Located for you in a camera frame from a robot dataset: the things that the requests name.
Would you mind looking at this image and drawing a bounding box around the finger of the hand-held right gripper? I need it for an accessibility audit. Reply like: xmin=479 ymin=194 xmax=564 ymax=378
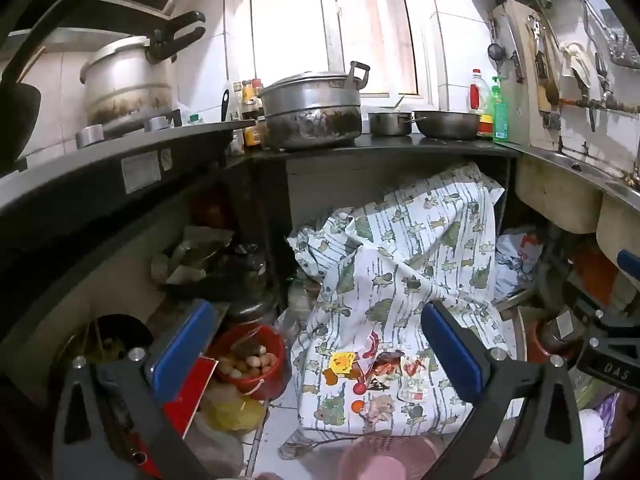
xmin=562 ymin=280 xmax=611 ymax=328
xmin=616 ymin=249 xmax=640 ymax=281

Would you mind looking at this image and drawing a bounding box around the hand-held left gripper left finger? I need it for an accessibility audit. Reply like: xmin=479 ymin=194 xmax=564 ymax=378
xmin=52 ymin=300 xmax=216 ymax=480

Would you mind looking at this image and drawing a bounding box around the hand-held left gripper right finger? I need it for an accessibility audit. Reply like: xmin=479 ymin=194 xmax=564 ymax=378
xmin=421 ymin=301 xmax=585 ymax=480

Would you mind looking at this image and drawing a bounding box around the white red snack wrapper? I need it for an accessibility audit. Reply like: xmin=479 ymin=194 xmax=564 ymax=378
xmin=400 ymin=357 xmax=429 ymax=401

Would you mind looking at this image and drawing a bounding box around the orange brown snack packet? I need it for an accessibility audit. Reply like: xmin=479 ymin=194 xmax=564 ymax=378
xmin=367 ymin=352 xmax=403 ymax=392

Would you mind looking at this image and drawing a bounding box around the yellow snack wrapper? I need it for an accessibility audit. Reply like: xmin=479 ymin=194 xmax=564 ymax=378
xmin=331 ymin=351 xmax=357 ymax=376

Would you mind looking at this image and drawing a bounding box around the pink perforated plastic basket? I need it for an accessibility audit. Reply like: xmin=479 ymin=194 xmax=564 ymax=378
xmin=337 ymin=432 xmax=446 ymax=480

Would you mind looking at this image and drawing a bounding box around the orange plastic container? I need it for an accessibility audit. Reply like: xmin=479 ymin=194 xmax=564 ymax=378
xmin=572 ymin=247 xmax=621 ymax=306

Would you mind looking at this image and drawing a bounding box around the glass jar with white label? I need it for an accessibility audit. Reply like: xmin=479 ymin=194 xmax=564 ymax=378
xmin=542 ymin=310 xmax=589 ymax=356

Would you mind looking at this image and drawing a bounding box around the red paper packet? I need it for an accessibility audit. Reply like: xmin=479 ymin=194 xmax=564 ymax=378
xmin=167 ymin=355 xmax=219 ymax=436

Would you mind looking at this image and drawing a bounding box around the purple plastic bag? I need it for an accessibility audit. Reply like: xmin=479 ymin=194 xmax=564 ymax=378
xmin=592 ymin=392 xmax=623 ymax=431

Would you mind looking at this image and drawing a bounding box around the pile of eggs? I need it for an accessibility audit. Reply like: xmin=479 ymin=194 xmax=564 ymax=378
xmin=217 ymin=347 xmax=279 ymax=381

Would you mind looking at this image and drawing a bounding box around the red rimmed bowl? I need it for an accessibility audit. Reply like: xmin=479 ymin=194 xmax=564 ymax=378
xmin=525 ymin=317 xmax=556 ymax=363

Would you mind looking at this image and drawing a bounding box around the white plastic bag red print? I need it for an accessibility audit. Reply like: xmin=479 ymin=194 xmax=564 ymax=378
xmin=495 ymin=230 xmax=546 ymax=302

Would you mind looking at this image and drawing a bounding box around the yellow plastic bag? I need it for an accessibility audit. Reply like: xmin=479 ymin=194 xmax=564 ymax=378
xmin=200 ymin=392 xmax=267 ymax=434

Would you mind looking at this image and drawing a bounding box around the crumpled grey plastic bag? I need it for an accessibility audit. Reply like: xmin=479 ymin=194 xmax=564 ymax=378
xmin=150 ymin=225 xmax=236 ymax=287

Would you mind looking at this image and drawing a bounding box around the red plastic bucket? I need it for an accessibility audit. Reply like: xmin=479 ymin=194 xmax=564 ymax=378
xmin=207 ymin=325 xmax=289 ymax=402

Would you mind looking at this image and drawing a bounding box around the dark lidded glass jar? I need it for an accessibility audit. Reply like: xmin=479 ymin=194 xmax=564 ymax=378
xmin=225 ymin=242 xmax=279 ymax=322

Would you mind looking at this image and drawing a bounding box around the kitchen sink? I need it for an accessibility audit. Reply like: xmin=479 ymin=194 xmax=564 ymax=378
xmin=515 ymin=145 xmax=640 ymax=261

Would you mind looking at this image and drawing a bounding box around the translucent plastic bag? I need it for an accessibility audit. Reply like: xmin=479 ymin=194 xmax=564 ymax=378
xmin=187 ymin=412 xmax=246 ymax=480

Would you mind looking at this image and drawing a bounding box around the cat printed white cloth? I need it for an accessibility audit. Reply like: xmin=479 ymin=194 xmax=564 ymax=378
xmin=277 ymin=162 xmax=506 ymax=461

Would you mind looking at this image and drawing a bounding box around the metal water pipe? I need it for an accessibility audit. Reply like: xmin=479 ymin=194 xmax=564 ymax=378
xmin=560 ymin=94 xmax=640 ymax=117

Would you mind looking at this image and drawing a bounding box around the wooden cutting board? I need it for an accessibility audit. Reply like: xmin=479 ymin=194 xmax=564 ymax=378
xmin=487 ymin=0 xmax=562 ymax=151

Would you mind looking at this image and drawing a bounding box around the green dish soap bottle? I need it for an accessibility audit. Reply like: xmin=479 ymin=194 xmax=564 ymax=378
xmin=491 ymin=76 xmax=510 ymax=143

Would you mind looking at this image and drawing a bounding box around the black gas stove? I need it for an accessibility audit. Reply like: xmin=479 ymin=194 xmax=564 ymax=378
xmin=0 ymin=110 xmax=258 ymax=221

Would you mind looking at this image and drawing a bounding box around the white rag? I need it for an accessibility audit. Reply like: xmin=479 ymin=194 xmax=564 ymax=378
xmin=559 ymin=42 xmax=594 ymax=79

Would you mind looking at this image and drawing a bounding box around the steel frying pan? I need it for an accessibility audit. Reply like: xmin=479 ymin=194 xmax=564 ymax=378
xmin=412 ymin=110 xmax=483 ymax=141

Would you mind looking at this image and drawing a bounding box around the oil bottle with red cap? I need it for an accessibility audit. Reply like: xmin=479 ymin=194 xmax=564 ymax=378
xmin=467 ymin=69 xmax=496 ymax=138

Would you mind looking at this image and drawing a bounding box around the yellow label seasoning jar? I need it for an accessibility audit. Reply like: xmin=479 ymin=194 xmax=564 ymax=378
xmin=242 ymin=117 xmax=268 ymax=150

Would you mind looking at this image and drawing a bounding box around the small steel pot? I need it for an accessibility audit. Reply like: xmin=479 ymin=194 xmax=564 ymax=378
xmin=368 ymin=110 xmax=416 ymax=137

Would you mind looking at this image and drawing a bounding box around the aluminium steamer pot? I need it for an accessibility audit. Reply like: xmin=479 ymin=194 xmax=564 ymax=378
xmin=257 ymin=60 xmax=371 ymax=151

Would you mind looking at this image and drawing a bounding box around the aluminium pressure cooker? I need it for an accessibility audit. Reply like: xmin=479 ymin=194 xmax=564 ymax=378
xmin=80 ymin=10 xmax=207 ymax=128

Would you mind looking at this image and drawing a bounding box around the wire dish rack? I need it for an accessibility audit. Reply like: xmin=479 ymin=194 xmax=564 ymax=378
xmin=607 ymin=25 xmax=640 ymax=69

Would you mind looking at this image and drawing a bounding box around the black handled knife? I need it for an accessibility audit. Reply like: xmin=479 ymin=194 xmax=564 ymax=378
xmin=507 ymin=50 xmax=526 ymax=84

